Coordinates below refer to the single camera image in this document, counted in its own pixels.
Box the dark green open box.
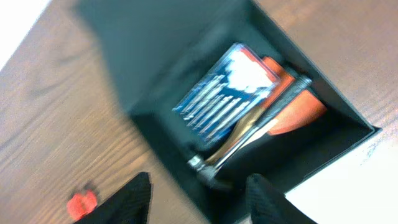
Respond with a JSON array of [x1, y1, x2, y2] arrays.
[[75, 0, 377, 223]]

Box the black handled claw hammer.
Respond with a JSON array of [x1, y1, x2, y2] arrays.
[[187, 75, 312, 190]]

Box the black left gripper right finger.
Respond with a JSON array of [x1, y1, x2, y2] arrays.
[[245, 174, 316, 224]]

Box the blue precision screwdriver set case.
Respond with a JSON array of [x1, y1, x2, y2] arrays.
[[173, 43, 280, 146]]

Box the orange scraper with wooden handle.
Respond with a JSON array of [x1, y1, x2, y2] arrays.
[[206, 57, 326, 165]]

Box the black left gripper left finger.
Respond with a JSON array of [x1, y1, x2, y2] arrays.
[[75, 172, 152, 224]]

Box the orange handled pliers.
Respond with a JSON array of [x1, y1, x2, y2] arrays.
[[67, 190, 98, 221]]

